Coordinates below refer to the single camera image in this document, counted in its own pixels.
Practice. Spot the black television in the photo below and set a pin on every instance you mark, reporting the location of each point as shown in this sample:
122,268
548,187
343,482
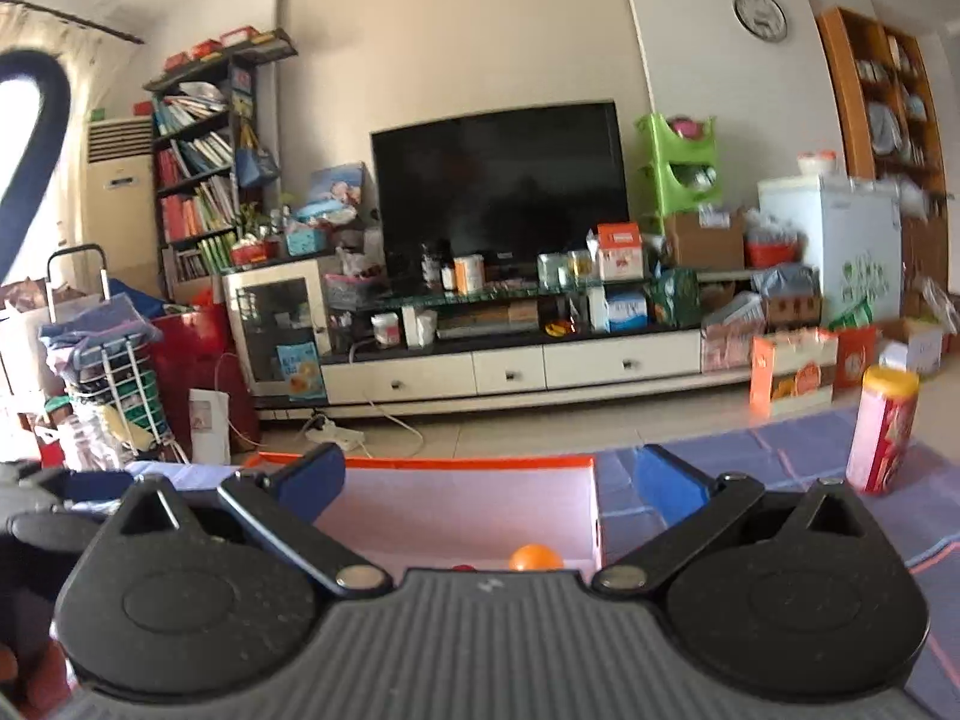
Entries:
509,185

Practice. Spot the white mini fridge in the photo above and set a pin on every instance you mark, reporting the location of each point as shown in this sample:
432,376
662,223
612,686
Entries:
850,235

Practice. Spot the small orange tangerine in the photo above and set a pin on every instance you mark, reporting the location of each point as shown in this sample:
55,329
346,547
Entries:
535,557

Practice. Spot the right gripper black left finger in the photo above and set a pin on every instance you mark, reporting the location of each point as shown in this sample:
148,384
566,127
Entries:
279,511

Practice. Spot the orange fruit carton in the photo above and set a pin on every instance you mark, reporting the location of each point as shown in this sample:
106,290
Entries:
792,371

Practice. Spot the white power strip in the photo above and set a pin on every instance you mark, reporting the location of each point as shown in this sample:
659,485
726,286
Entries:
327,432

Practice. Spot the glass door cabinet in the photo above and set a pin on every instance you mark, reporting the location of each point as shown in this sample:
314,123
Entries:
279,322

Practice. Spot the white standing air conditioner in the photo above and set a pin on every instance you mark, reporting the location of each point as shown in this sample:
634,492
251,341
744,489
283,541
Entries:
118,203

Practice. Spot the white tv stand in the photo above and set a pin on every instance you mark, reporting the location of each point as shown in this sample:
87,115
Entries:
506,372

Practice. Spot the round wall clock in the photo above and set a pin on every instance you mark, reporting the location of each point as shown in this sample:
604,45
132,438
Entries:
764,19

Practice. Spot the wooden shelf cabinet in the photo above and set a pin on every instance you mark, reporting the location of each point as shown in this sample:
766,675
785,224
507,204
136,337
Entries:
891,133

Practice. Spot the green plastic rack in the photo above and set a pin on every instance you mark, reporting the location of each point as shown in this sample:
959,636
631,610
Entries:
678,171

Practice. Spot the white wire cart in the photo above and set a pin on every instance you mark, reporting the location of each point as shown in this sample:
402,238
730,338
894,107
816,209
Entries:
102,354

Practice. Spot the orange cardboard box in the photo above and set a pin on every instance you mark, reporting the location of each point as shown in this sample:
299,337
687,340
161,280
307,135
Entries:
440,514

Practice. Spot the red yellow-lid canister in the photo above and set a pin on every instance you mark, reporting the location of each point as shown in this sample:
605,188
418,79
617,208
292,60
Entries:
884,422

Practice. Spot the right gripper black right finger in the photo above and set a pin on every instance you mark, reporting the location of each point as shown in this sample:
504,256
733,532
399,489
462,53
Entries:
699,513

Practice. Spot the dark bookshelf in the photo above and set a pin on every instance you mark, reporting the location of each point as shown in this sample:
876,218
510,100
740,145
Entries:
205,119

